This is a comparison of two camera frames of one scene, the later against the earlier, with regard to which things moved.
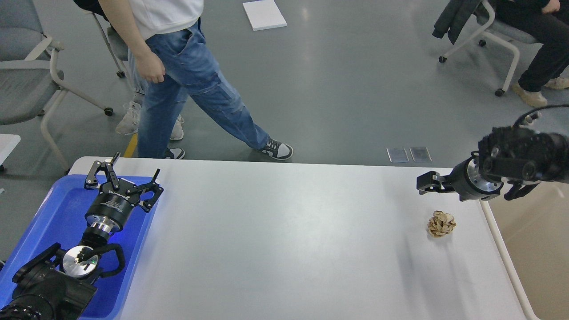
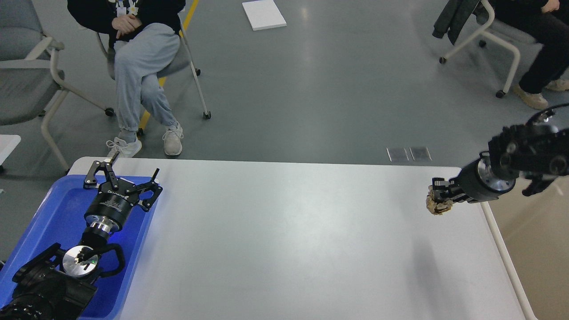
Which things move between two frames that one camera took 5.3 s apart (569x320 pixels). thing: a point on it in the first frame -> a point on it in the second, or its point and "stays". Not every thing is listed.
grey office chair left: [28, 85] stays
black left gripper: [109, 210] stays
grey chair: [94, 7] -> [183, 62]
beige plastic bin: [532, 229] stays
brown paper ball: [441, 224] -> [436, 208]
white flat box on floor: [264, 14] stays
